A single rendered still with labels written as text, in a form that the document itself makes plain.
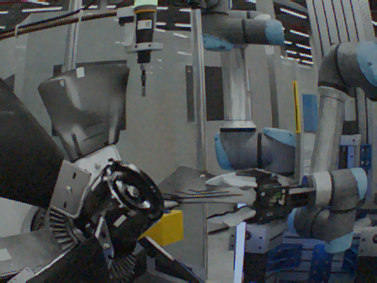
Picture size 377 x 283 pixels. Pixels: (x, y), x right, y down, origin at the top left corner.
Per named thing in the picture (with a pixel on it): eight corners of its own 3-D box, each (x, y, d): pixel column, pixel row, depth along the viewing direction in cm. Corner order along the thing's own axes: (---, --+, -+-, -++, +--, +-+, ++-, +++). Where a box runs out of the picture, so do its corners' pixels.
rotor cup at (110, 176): (54, 212, 77) (82, 171, 71) (89, 184, 90) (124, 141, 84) (111, 272, 77) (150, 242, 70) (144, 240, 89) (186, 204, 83)
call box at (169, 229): (119, 241, 136) (115, 208, 136) (140, 236, 145) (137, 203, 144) (163, 251, 127) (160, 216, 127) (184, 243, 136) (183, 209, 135)
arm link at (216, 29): (244, 49, 115) (240, 11, 114) (199, 49, 117) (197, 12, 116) (247, 52, 122) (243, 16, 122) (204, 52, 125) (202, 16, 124)
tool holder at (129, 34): (112, 52, 83) (115, 6, 82) (117, 56, 90) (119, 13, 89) (162, 47, 83) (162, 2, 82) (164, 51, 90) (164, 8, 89)
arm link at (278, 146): (295, 172, 149) (295, 128, 148) (257, 173, 151) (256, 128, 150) (295, 167, 160) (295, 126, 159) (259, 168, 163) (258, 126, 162)
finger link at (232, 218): (207, 226, 88) (256, 209, 88) (204, 216, 94) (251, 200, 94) (212, 239, 88) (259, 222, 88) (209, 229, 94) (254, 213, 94)
